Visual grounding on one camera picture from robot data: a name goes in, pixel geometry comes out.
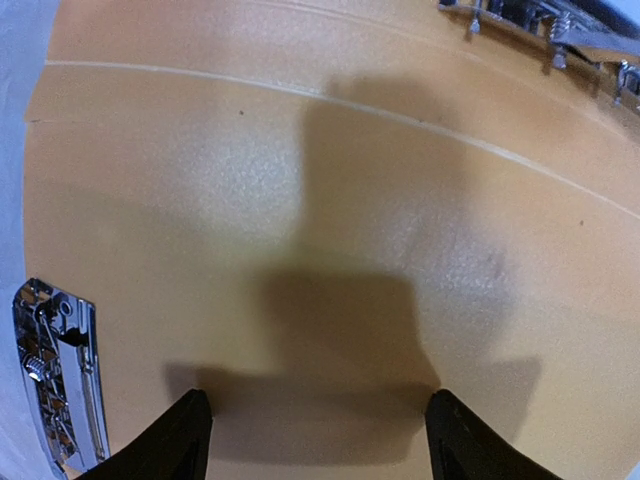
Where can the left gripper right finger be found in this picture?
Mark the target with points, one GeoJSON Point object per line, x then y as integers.
{"type": "Point", "coordinates": [463, 446]}

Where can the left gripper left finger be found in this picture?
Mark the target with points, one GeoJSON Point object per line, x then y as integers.
{"type": "Point", "coordinates": [175, 446]}

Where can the orange file folder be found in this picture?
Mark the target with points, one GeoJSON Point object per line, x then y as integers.
{"type": "Point", "coordinates": [321, 212]}

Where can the chrome folder spring clip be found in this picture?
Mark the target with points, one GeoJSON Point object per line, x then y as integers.
{"type": "Point", "coordinates": [594, 37]}

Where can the chrome side folder clip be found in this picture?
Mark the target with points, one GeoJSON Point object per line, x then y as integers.
{"type": "Point", "coordinates": [57, 345]}

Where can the stack of printed papers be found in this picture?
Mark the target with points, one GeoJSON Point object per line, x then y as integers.
{"type": "Point", "coordinates": [25, 33]}

